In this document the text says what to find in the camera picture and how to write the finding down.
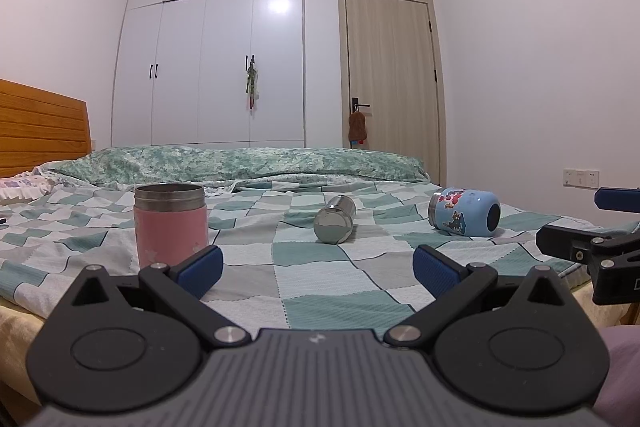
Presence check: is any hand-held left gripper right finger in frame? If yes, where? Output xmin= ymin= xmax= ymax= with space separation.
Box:
xmin=384 ymin=245 xmax=588 ymax=350

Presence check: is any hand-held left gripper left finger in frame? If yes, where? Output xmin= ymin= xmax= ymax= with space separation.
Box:
xmin=47 ymin=245 xmax=252 ymax=349

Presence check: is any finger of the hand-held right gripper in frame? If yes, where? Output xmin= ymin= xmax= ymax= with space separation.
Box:
xmin=535 ymin=222 xmax=640 ymax=269
xmin=594 ymin=187 xmax=640 ymax=211

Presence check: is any blue cartoon print cup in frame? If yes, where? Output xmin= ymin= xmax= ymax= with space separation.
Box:
xmin=428 ymin=187 xmax=502 ymax=238

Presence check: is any plain steel cup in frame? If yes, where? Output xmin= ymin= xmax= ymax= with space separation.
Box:
xmin=313 ymin=195 xmax=357 ymax=245

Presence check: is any pink steel cup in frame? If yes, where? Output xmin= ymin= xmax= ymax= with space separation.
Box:
xmin=133 ymin=183 xmax=210 ymax=270

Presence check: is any person's pink clothing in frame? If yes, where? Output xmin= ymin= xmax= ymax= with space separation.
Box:
xmin=597 ymin=326 xmax=640 ymax=427

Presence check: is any checked bed sheet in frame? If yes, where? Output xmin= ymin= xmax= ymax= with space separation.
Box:
xmin=0 ymin=178 xmax=597 ymax=329

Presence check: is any green floral quilt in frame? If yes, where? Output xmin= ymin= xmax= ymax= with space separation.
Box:
xmin=47 ymin=145 xmax=431 ymax=190

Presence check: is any brown hanging bag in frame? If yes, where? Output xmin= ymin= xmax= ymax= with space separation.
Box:
xmin=348 ymin=110 xmax=370 ymax=147

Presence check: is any green hanging ornament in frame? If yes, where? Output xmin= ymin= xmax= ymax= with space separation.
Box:
xmin=244 ymin=61 xmax=259 ymax=110

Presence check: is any wooden door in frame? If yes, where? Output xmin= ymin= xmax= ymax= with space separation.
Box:
xmin=337 ymin=0 xmax=448 ymax=186

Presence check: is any floral pillow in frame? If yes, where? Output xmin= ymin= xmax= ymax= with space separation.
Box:
xmin=0 ymin=174 xmax=57 ymax=206

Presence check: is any yellow mattress cover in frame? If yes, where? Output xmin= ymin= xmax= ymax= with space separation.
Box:
xmin=0 ymin=297 xmax=48 ymax=410

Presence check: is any wooden headboard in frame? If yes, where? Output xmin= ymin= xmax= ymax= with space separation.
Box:
xmin=0 ymin=78 xmax=94 ymax=180

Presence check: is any white wardrobe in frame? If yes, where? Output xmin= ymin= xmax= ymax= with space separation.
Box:
xmin=110 ymin=0 xmax=306 ymax=151

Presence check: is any white wall socket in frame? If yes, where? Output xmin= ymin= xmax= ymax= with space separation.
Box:
xmin=563 ymin=168 xmax=600 ymax=188

